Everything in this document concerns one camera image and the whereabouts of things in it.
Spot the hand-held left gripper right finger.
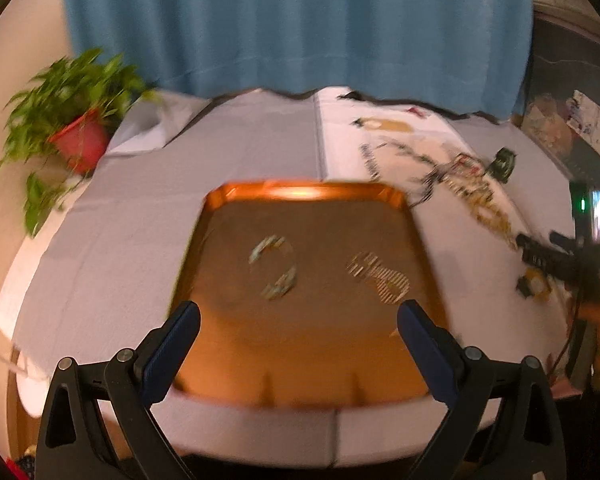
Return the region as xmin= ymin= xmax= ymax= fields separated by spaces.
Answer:
xmin=396 ymin=300 xmax=567 ymax=480

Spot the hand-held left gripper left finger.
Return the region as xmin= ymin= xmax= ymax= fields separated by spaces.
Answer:
xmin=36 ymin=301 xmax=202 ymax=480

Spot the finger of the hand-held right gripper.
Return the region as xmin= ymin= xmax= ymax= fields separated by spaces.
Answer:
xmin=550 ymin=231 xmax=583 ymax=253
xmin=517 ymin=234 xmax=581 ymax=282

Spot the black and gold bracelet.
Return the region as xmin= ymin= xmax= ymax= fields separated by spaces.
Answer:
xmin=516 ymin=270 xmax=551 ymax=303

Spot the pile of beaded bracelets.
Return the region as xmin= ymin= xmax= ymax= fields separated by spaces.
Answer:
xmin=410 ymin=152 xmax=523 ymax=251

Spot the orange metal tray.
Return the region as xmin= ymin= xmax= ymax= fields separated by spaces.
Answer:
xmin=169 ymin=180 xmax=451 ymax=407

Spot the turquoise beaded bracelet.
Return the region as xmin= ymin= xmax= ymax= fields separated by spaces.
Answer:
xmin=248 ymin=234 xmax=299 ymax=302

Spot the grey white printed tablecloth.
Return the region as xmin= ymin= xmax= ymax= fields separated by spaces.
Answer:
xmin=0 ymin=87 xmax=600 ymax=467

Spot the dark cabinet with pictures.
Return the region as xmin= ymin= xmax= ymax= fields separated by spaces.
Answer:
xmin=522 ymin=2 xmax=600 ymax=196

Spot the green plant in red pot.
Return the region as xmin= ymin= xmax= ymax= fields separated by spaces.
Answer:
xmin=0 ymin=49 xmax=163 ymax=238

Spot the blue curtain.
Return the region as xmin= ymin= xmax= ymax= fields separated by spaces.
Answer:
xmin=60 ymin=0 xmax=533 ymax=121

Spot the black cable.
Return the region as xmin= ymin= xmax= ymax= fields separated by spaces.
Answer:
xmin=550 ymin=280 xmax=583 ymax=376

